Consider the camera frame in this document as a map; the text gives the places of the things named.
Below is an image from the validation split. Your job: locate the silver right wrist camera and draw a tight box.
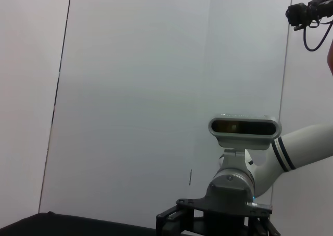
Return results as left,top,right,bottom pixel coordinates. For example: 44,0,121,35
208,113,283,171

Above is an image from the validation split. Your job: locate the black mounted camera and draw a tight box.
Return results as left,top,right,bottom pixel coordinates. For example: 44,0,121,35
285,2,313,31

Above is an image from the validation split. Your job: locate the black camera cable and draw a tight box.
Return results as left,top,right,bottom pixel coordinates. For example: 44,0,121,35
302,19,333,52

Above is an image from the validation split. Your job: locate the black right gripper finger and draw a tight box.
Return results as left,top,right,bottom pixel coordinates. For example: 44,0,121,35
249,216,281,236
156,206,195,236

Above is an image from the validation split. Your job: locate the person forearm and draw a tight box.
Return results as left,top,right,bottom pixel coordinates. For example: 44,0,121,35
327,40,333,77

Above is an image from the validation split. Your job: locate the black tablecloth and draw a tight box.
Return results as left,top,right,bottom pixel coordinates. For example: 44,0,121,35
0,211,161,236

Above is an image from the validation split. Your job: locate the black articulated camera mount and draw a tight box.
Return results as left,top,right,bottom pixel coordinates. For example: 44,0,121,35
308,0,333,22

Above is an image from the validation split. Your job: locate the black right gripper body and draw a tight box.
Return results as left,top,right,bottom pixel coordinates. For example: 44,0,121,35
176,197,273,236

